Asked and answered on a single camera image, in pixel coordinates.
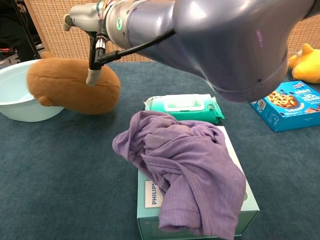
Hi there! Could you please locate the teal Philips cardboard box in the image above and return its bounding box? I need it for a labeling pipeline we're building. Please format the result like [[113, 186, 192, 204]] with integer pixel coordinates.
[[136, 125, 260, 240]]

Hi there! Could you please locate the light blue plastic basin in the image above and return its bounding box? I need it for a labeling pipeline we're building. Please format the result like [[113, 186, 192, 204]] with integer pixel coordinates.
[[0, 59, 65, 123]]

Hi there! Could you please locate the woven wooden folding screen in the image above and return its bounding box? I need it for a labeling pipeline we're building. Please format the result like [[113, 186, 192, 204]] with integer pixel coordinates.
[[23, 0, 320, 63]]

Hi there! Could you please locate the blue cookie box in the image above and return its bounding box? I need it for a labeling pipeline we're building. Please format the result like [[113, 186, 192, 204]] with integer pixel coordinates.
[[249, 80, 320, 133]]

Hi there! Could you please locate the yellow plush toy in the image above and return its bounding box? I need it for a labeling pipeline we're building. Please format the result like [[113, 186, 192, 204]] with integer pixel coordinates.
[[288, 43, 320, 84]]

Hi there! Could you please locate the brown plush toy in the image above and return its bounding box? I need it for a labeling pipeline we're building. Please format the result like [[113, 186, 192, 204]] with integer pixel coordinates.
[[26, 51, 122, 116]]

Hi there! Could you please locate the purple cloth garment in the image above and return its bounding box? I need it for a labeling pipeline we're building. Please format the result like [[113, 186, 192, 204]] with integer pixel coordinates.
[[112, 110, 247, 240]]

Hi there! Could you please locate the green wet wipes pack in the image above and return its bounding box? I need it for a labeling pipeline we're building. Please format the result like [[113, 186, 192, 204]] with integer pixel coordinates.
[[143, 93, 225, 125]]

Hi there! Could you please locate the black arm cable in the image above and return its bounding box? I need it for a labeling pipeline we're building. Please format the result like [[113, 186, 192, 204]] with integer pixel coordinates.
[[95, 28, 176, 64]]

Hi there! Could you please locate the black stand with legs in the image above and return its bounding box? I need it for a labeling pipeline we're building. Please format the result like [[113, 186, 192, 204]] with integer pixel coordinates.
[[0, 0, 46, 61]]

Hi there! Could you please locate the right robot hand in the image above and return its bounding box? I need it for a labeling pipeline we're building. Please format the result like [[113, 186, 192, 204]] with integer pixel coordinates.
[[62, 3, 109, 87]]

